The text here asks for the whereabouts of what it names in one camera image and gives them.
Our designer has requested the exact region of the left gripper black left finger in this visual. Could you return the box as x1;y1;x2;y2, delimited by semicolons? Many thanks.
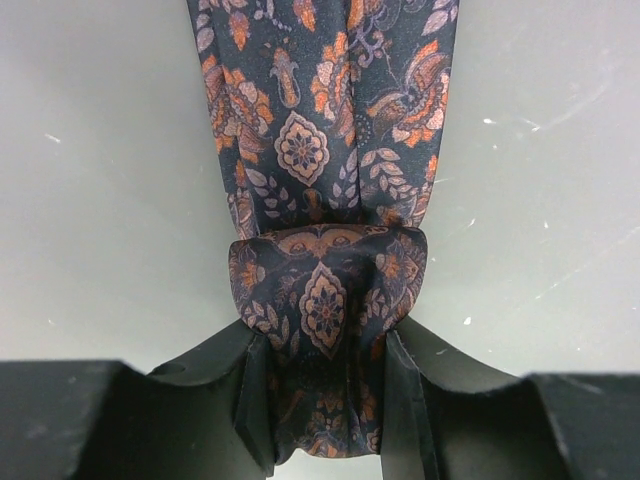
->
1;321;274;479

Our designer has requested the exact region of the dark purple patterned tie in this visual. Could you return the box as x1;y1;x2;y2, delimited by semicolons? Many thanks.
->
187;1;459;463

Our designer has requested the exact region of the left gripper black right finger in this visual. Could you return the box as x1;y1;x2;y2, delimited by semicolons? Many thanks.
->
381;318;639;480

